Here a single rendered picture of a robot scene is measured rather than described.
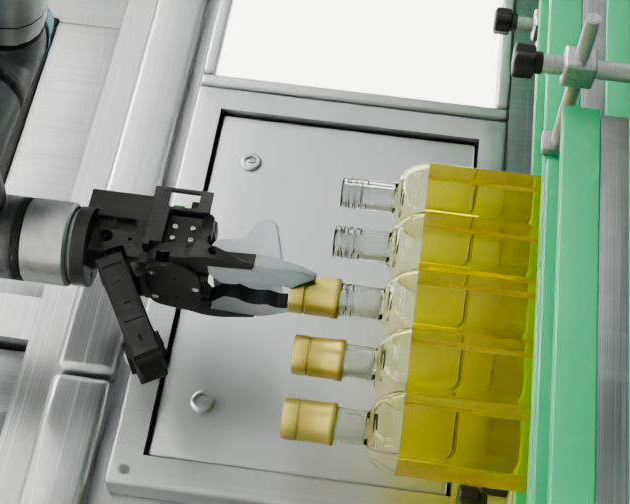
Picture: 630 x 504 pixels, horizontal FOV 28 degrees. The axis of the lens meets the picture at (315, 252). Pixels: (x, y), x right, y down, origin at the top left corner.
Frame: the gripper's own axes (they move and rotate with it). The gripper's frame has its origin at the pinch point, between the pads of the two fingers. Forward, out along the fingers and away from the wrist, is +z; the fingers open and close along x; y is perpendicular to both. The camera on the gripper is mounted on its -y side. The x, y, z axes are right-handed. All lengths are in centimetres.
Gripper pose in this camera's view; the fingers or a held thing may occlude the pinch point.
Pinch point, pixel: (299, 294)
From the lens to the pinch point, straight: 109.1
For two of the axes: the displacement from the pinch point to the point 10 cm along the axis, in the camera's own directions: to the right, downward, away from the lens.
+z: 9.9, 1.2, -0.5
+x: -0.2, 5.4, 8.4
